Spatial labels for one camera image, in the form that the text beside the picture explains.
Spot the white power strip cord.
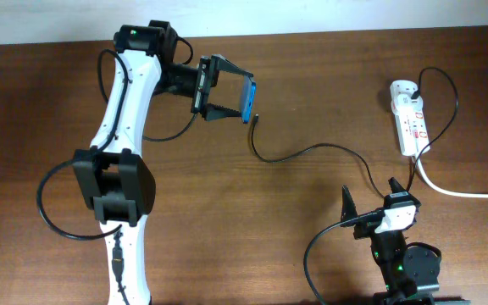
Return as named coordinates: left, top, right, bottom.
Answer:
left=414, top=154, right=488, bottom=202

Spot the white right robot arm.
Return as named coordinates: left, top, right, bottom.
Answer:
left=341, top=178, right=441, bottom=304

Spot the blue Galaxy smartphone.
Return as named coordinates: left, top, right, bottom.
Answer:
left=239, top=77, right=257, bottom=124

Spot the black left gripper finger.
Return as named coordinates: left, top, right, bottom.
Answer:
left=210, top=54, right=254, bottom=85
left=201, top=103, right=241, bottom=121

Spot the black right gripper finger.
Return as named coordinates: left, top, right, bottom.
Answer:
left=341, top=185, right=358, bottom=227
left=387, top=177, right=420, bottom=208

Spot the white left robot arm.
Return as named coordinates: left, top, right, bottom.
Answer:
left=73, top=20, right=256, bottom=304

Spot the black USB charger plug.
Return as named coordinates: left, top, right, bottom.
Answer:
left=411, top=89, right=421, bottom=100

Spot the white power strip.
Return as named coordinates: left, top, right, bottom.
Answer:
left=390, top=80, right=430, bottom=157

